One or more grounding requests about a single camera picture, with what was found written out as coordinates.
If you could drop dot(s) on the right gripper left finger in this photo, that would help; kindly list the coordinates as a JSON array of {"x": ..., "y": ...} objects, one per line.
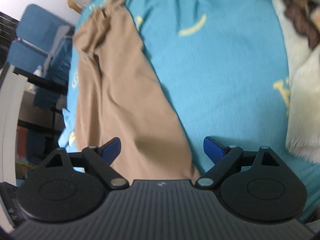
[{"x": 99, "y": 160}]

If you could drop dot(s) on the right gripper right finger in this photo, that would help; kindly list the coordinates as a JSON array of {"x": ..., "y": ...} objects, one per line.
[{"x": 225, "y": 159}]

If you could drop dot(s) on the tan garment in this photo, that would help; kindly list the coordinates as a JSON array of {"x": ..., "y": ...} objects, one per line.
[{"x": 119, "y": 95}]

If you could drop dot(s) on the blue folding chair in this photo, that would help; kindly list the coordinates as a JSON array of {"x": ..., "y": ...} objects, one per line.
[{"x": 44, "y": 42}]

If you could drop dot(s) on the teal patterned bed sheet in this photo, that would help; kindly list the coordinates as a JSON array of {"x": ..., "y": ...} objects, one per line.
[{"x": 221, "y": 65}]

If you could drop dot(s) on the pale green fleece blanket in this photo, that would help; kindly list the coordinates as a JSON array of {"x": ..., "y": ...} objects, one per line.
[{"x": 299, "y": 21}]

